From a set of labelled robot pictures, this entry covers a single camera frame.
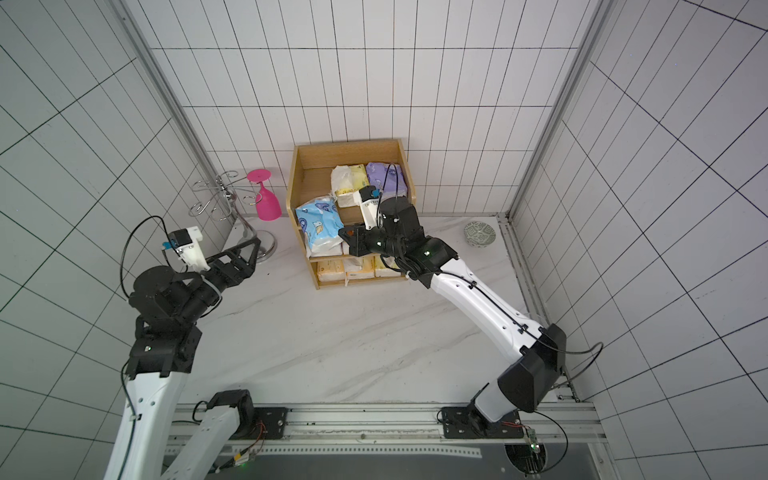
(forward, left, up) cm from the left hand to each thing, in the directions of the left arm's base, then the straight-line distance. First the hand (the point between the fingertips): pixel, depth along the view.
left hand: (251, 250), depth 66 cm
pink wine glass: (+34, +11, -19) cm, 40 cm away
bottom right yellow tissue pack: (+13, -29, -28) cm, 42 cm away
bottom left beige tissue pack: (+13, -12, -28) cm, 33 cm away
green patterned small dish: (+33, -66, -32) cm, 80 cm away
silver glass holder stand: (+26, +19, -7) cm, 33 cm away
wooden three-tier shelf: (+29, -12, -3) cm, 31 cm away
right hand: (+3, -17, +1) cm, 17 cm away
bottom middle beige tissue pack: (+14, -21, -27) cm, 37 cm away
